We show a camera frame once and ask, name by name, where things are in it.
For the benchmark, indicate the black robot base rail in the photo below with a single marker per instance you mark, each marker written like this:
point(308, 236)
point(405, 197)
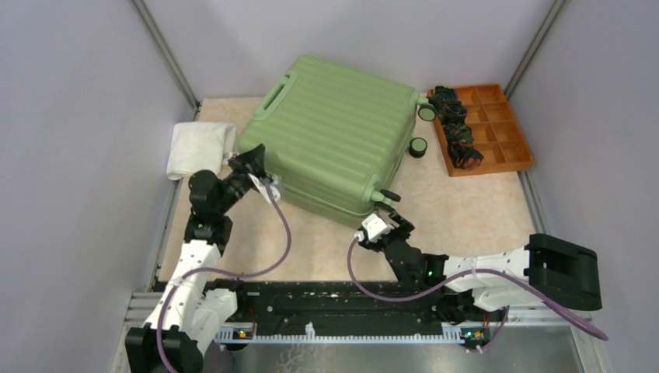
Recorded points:
point(339, 308)

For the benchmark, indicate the white folded towel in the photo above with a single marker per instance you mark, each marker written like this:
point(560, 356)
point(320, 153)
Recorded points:
point(198, 146)

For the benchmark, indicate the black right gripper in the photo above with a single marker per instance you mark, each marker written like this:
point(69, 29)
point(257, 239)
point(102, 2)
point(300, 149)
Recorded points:
point(404, 230)

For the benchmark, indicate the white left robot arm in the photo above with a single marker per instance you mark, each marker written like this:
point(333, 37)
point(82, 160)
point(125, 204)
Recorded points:
point(188, 317)

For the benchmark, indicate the orange compartment tray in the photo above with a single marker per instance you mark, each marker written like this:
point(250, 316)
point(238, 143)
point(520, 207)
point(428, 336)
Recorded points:
point(495, 129)

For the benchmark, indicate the dark bundle in tray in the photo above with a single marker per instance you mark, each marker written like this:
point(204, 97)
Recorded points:
point(464, 156)
point(442, 93)
point(452, 112)
point(458, 133)

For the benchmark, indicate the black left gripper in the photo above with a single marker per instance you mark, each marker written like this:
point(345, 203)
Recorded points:
point(250, 163)

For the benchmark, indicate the suitcase wheel middle right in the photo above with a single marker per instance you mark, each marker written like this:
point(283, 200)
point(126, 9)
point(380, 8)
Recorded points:
point(384, 199)

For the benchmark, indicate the white slotted cable duct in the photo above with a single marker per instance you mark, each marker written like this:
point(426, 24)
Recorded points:
point(240, 334)

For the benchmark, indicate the green suitcase blue lining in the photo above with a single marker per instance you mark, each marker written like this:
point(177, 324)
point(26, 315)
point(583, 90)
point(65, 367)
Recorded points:
point(334, 135)

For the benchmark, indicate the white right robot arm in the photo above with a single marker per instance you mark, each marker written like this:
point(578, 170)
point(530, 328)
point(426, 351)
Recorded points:
point(559, 274)

